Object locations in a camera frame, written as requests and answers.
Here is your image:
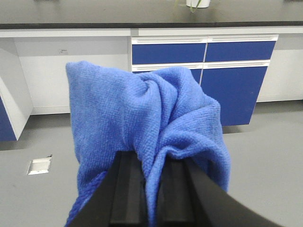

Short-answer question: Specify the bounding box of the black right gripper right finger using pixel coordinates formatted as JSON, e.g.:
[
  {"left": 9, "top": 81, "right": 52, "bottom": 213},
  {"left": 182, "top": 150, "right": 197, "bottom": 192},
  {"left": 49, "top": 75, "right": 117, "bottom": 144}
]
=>
[{"left": 157, "top": 158, "right": 278, "bottom": 227}]

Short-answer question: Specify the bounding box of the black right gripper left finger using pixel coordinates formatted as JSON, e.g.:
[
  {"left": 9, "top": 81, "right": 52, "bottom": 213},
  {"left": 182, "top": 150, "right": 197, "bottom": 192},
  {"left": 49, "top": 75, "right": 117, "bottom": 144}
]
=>
[{"left": 80, "top": 151, "right": 147, "bottom": 227}]

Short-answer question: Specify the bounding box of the blue microfiber cloth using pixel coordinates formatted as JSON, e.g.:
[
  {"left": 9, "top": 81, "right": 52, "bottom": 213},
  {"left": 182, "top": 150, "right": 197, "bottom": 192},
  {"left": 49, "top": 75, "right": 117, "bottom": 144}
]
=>
[{"left": 66, "top": 61, "right": 231, "bottom": 227}]

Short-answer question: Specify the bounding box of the metal floor outlet box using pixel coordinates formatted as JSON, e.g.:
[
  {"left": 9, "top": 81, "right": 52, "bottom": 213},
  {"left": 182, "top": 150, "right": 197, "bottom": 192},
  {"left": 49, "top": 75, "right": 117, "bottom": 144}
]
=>
[{"left": 27, "top": 155, "right": 53, "bottom": 175}]

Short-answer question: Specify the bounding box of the blue white drawer cabinet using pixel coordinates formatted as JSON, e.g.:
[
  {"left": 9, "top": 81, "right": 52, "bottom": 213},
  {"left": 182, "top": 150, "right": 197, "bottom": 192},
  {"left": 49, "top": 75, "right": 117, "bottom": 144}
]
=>
[{"left": 130, "top": 35, "right": 278, "bottom": 126}]

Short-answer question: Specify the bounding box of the blue white side cabinet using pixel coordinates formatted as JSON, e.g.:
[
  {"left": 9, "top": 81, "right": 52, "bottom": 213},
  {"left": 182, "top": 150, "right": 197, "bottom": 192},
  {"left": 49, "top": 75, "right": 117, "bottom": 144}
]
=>
[{"left": 0, "top": 38, "right": 33, "bottom": 141}]

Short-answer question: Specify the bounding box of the white plant pot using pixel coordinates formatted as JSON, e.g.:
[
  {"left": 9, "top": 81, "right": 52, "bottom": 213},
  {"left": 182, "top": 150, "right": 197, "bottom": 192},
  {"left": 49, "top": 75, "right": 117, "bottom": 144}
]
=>
[{"left": 173, "top": 0, "right": 211, "bottom": 14}]

